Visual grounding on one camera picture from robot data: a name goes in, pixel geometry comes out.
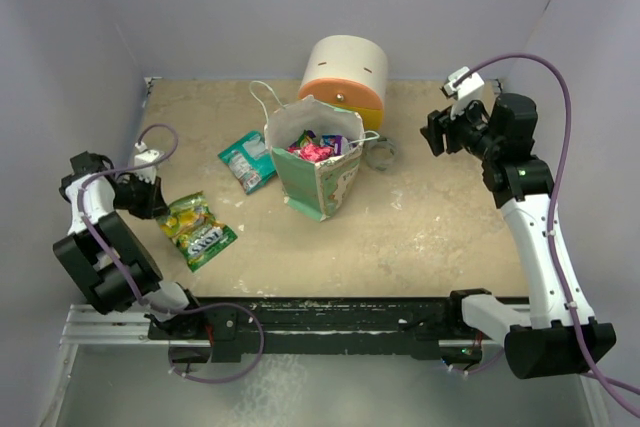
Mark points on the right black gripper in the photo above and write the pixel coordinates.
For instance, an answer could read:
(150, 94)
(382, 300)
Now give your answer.
(436, 128)

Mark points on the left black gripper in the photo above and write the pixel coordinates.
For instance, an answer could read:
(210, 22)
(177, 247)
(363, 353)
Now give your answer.
(155, 205)

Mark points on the large green Foxs bag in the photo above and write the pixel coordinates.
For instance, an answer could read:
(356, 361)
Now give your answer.
(194, 230)

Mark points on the purple berry candy bag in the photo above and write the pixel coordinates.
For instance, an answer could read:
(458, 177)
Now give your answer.
(344, 146)

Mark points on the teal snack packet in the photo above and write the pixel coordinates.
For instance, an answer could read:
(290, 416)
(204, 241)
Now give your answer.
(249, 161)

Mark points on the small red snack packet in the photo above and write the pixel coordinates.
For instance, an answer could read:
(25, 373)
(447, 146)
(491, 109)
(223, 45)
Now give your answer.
(311, 152)

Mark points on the green Fresh paper bag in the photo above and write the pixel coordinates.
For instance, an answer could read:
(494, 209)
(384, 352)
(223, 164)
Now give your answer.
(316, 189)

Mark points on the small blue snack packet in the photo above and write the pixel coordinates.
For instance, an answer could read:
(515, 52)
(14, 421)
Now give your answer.
(333, 141)

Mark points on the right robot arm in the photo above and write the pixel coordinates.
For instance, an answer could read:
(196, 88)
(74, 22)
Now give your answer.
(560, 334)

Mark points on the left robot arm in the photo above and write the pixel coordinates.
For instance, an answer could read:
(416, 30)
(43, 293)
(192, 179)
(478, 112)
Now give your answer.
(101, 253)

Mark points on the clear tape roll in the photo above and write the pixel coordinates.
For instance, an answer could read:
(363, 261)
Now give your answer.
(380, 153)

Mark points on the pastel mini drawer cabinet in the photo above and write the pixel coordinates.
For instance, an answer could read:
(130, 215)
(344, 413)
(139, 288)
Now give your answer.
(350, 73)

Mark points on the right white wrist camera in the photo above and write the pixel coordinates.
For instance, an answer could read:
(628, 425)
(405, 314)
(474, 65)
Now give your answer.
(463, 88)

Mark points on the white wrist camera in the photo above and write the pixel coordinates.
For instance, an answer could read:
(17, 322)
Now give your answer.
(145, 163)
(463, 88)

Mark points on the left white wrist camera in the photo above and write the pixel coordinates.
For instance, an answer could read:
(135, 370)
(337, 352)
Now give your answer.
(145, 163)

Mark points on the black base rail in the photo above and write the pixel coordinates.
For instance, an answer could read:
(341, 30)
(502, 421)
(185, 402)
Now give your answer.
(422, 328)

